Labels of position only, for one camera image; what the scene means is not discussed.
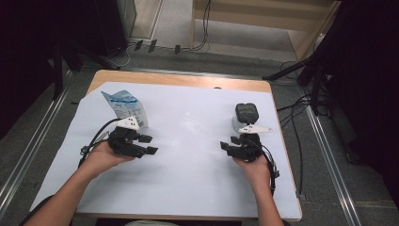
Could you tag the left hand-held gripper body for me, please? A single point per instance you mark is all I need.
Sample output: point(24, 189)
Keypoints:
point(125, 142)

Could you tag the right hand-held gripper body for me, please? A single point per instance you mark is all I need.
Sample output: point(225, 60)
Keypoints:
point(247, 149)

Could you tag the blue and white refill pouch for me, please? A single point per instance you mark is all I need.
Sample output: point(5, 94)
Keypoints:
point(127, 106)

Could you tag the person's right hand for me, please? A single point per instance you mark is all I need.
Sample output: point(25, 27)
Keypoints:
point(255, 171)

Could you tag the person's left hand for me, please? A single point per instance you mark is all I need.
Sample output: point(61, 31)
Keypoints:
point(103, 158)

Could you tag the white table mat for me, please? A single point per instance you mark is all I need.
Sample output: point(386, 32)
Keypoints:
point(188, 175)

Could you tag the person's light trousers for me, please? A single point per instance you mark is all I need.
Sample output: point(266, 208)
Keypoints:
point(150, 223)

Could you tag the black tape strip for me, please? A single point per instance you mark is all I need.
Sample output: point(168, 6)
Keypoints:
point(138, 45)
point(152, 45)
point(177, 49)

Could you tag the black metal stand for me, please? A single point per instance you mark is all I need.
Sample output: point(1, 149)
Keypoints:
point(61, 62)
point(310, 67)

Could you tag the dark grey cabinet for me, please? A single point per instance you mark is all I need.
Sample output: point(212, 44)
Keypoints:
point(120, 22)

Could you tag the light wooden shelf unit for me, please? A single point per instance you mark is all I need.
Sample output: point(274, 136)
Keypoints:
point(251, 19)

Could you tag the metal floor rail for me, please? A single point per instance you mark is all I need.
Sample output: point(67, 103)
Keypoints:
point(34, 138)
point(332, 163)

